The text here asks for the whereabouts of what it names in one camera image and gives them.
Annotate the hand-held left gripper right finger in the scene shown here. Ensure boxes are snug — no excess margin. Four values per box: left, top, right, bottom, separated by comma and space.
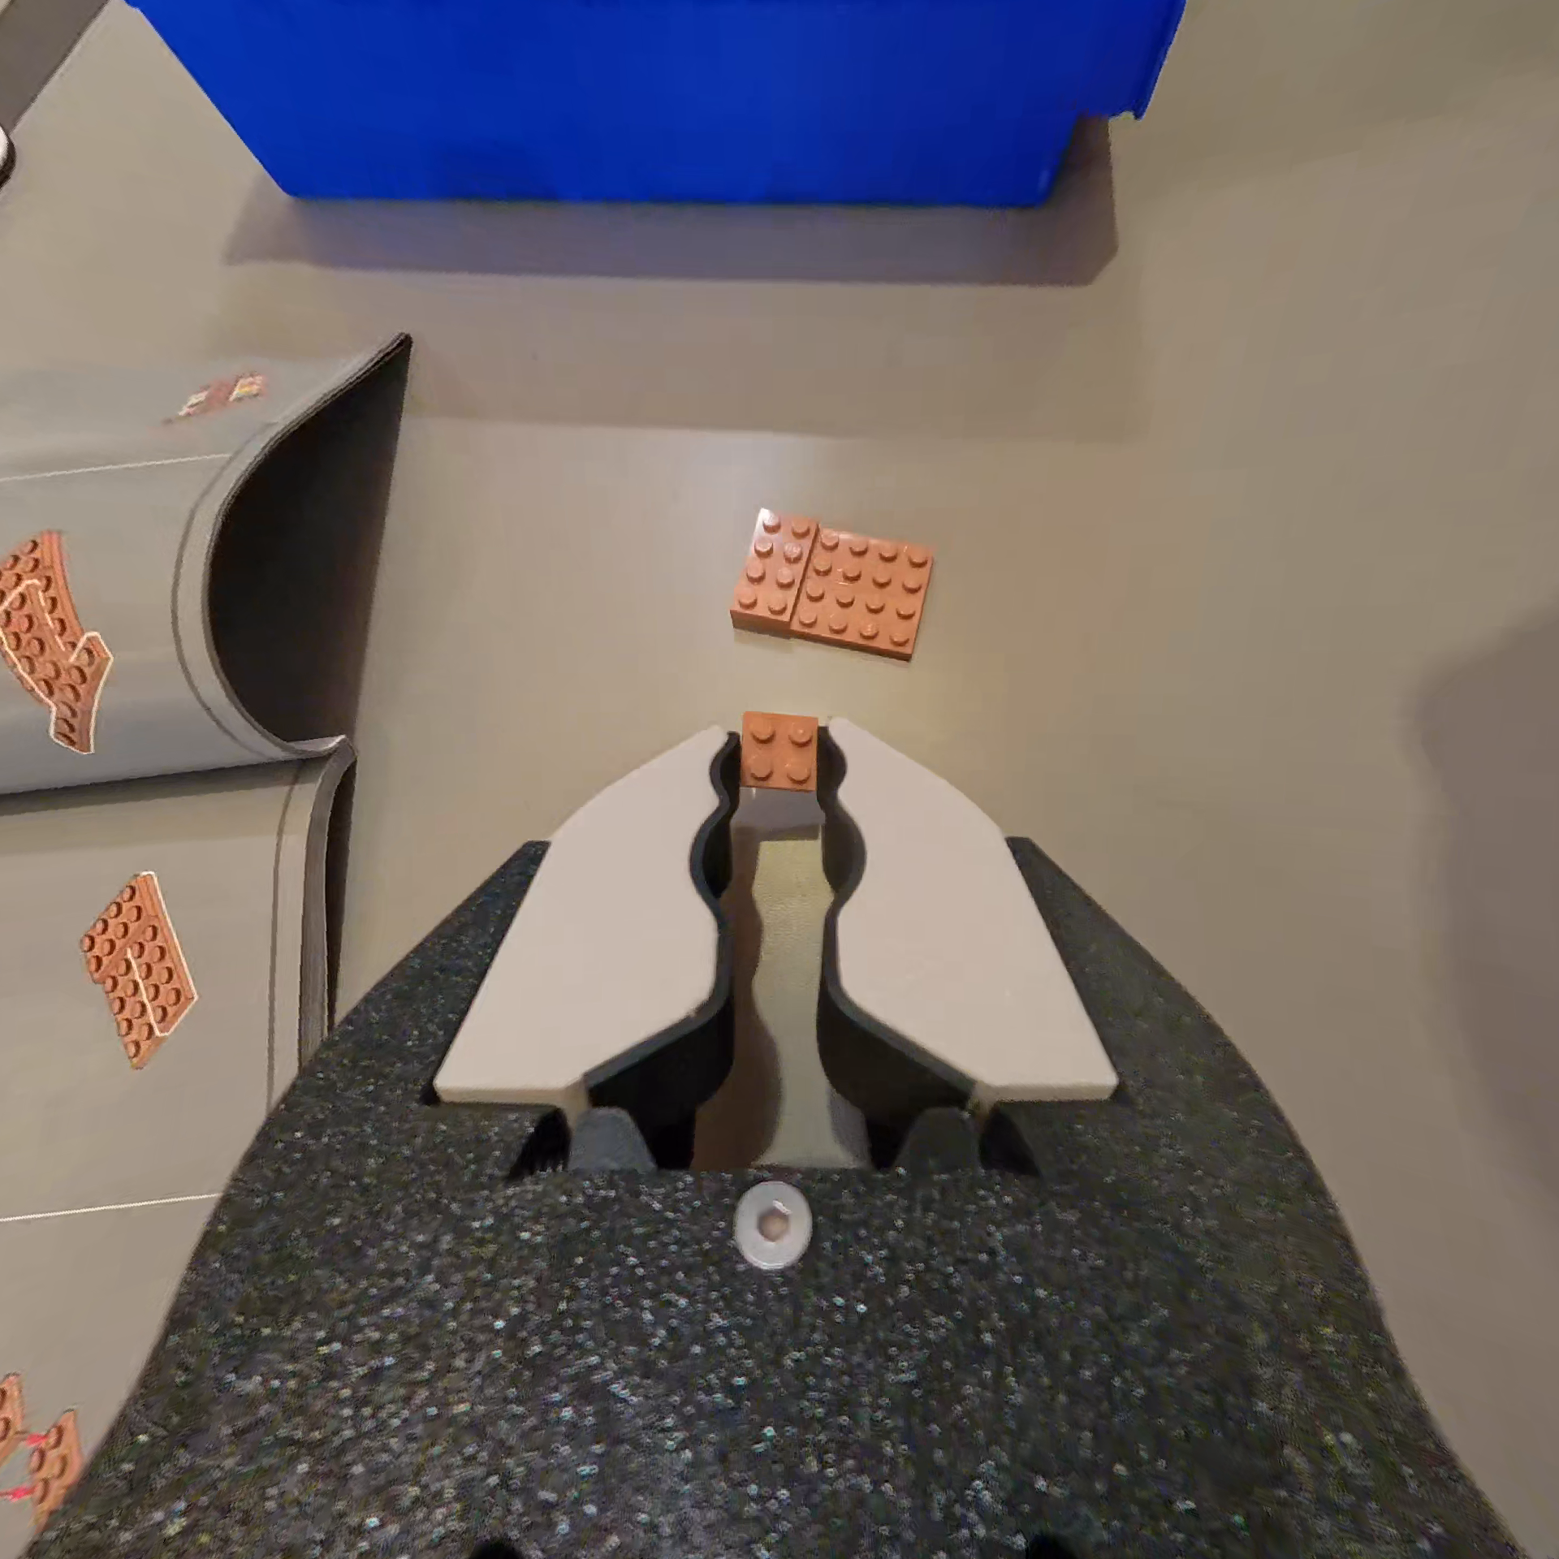
819, 716, 1124, 1112

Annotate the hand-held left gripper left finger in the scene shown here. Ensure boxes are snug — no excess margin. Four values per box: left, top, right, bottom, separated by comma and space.
429, 726, 739, 1110

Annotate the brown two-by-two lego brick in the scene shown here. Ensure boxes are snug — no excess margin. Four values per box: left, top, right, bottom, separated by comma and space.
739, 709, 825, 791

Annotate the brown square lego plate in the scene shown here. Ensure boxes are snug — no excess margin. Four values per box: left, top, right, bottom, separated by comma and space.
789, 525, 938, 662

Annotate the brown narrow lego plate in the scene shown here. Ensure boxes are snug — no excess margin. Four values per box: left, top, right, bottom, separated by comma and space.
732, 508, 821, 635

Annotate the blue plastic bin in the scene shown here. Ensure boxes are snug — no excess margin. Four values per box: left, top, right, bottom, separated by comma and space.
125, 0, 1187, 208

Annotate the grey lego instruction booklet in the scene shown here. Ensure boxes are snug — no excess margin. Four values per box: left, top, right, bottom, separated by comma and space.
0, 334, 415, 1537

